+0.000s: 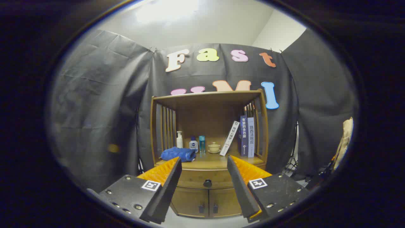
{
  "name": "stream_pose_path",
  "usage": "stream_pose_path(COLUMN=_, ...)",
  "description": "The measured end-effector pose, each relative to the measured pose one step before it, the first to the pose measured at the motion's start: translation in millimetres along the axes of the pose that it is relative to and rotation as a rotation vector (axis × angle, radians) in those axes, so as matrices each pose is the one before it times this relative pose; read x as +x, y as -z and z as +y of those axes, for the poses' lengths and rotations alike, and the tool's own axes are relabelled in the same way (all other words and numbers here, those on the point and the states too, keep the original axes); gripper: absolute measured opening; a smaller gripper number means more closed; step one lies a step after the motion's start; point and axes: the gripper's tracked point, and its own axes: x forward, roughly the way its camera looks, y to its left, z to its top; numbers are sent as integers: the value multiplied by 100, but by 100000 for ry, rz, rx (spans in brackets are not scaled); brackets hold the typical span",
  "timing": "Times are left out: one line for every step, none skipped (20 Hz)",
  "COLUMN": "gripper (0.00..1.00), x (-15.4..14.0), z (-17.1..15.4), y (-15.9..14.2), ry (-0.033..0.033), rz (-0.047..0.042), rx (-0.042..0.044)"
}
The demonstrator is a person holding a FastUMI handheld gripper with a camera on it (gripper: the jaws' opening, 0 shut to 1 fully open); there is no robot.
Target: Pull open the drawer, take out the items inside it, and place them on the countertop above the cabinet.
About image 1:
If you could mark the black tripod stand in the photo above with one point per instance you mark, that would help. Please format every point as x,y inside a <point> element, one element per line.
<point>290,167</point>

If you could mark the wooden drawer with black knob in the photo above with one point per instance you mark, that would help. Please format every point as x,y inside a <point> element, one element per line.
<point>196,177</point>

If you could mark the light blue book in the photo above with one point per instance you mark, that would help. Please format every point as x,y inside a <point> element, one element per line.
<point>251,139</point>

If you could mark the blue rolled towel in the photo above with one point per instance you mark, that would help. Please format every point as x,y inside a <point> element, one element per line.
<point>177,154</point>

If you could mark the white book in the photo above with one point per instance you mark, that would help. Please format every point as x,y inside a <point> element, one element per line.
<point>230,137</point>

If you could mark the beige hanging cloth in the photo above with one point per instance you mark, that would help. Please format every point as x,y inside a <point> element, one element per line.
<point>346,133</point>

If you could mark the wooden cabinet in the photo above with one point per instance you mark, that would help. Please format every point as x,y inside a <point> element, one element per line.
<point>202,117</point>

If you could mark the wooden cabinet door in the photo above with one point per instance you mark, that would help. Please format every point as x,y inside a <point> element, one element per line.
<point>226,202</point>
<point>186,201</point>

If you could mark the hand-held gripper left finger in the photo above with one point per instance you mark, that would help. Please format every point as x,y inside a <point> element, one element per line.
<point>171,186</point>

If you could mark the white lotion bottle blue cap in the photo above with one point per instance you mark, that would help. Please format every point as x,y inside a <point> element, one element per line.
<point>193,145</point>

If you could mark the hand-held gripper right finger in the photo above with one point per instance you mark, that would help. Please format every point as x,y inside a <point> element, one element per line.
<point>240,186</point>

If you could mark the cream lidded teacup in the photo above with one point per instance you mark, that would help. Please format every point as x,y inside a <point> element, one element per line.
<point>214,147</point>

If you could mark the dark blue book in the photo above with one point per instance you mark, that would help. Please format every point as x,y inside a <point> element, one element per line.
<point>243,136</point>

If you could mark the black device with orange tip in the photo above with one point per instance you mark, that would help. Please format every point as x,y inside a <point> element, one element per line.
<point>319,180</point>

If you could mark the white pump bottle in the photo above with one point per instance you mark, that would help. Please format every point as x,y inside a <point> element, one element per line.
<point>179,142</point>

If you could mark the wooden countertop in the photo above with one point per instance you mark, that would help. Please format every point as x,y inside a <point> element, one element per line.
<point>208,160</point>

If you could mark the clear blue bottle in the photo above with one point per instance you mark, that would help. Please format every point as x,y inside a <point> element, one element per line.
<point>202,144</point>

